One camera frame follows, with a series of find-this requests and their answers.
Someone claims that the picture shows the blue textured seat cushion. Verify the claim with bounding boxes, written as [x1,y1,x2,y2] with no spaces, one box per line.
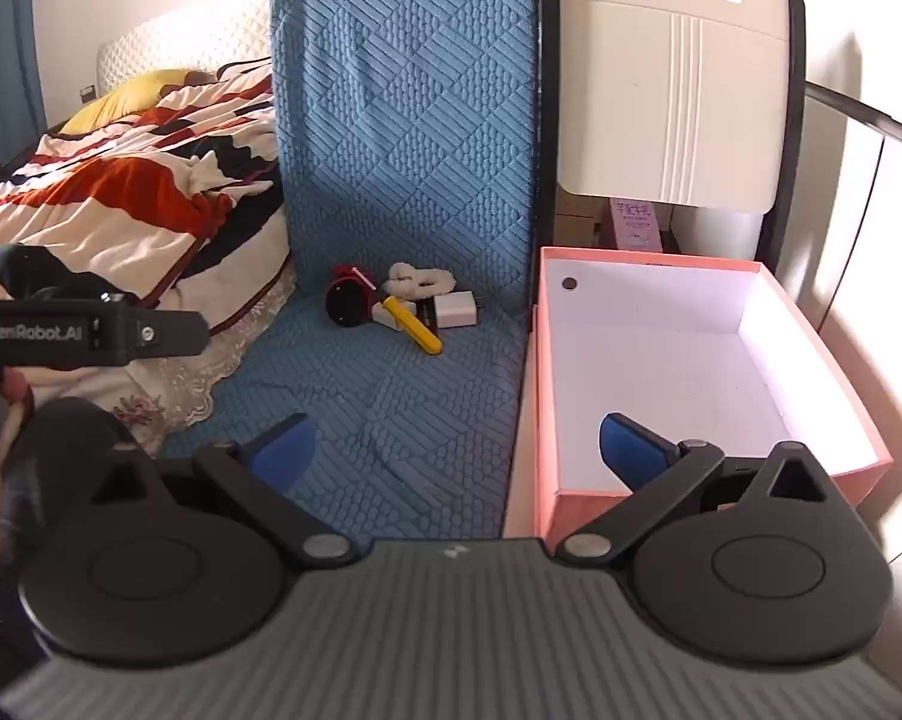
[158,0,538,541]

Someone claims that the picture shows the white fluffy hair clip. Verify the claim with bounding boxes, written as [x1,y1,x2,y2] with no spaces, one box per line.
[382,262,459,299]

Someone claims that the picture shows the yellow utility knife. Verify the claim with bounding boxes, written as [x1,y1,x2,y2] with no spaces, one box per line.
[382,295,444,356]

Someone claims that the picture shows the white quilted headboard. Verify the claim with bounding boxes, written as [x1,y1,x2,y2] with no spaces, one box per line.
[95,0,275,98]

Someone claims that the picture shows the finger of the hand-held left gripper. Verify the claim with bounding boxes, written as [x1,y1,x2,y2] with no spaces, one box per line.
[124,307,213,358]

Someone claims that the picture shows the pink printed carton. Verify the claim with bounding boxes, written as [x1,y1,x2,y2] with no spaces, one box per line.
[608,197,666,252]

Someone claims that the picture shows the lace bed skirt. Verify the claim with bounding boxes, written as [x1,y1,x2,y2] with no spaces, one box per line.
[23,270,298,455]

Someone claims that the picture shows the yellow pillow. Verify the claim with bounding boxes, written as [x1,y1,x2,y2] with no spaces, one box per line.
[59,69,210,136]

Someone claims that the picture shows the pink cardboard box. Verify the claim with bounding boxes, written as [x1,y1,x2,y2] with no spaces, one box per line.
[529,246,893,541]

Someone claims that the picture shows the black and red toy figure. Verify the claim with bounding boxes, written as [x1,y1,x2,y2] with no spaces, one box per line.
[325,265,380,328]

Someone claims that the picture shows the red white striped blanket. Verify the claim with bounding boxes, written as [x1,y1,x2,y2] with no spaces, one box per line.
[0,60,290,331]

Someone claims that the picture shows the cream chair seat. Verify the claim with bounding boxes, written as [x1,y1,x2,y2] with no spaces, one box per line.
[539,0,789,217]

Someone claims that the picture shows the white charger plug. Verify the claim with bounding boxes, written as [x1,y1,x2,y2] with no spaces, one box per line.
[431,292,483,329]

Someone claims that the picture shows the black curved metal tube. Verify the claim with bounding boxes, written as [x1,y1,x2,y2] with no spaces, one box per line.
[803,79,902,162]

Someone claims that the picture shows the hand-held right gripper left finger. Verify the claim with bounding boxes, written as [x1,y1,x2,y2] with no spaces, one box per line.
[91,412,356,568]

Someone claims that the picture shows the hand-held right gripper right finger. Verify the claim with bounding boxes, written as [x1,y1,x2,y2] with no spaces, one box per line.
[556,412,831,565]

